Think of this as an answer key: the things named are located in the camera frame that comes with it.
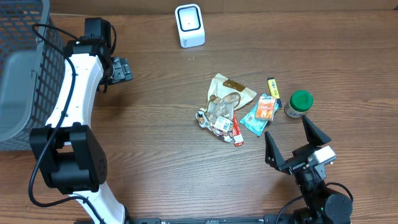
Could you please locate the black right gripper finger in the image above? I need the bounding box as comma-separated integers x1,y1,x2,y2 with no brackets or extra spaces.
264,131,285,170
302,115,331,146

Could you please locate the green lid jar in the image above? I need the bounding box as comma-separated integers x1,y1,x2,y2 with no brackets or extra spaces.
284,90,313,118

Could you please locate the red snack bar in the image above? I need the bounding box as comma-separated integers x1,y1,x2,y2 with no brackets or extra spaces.
233,114,244,147

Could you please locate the teal tissue packet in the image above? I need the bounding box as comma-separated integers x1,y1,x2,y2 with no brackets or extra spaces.
240,93,278,136

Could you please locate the orange snack packet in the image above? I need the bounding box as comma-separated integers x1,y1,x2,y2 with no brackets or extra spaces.
255,96,276,121

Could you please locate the white patterned wrapper packet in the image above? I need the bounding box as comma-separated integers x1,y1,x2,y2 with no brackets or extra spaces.
195,110,233,142

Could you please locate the yellow highlighter black cap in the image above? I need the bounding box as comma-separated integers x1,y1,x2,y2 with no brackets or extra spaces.
267,77,283,110

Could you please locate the brown transparent snack bag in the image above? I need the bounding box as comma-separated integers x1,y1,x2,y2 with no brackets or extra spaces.
205,73,257,123

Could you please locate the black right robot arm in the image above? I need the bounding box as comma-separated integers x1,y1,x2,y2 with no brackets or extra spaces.
264,115,354,224

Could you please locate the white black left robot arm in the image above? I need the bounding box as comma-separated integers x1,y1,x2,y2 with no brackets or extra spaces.
28,17,133,223

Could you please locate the white barcode scanner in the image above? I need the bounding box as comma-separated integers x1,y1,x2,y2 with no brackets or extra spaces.
175,3,205,49

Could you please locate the grey plastic mesh basket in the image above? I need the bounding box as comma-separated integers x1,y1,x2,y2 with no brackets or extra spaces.
1,0,65,151

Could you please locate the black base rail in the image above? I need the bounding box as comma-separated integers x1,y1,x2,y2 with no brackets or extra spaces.
74,213,351,224

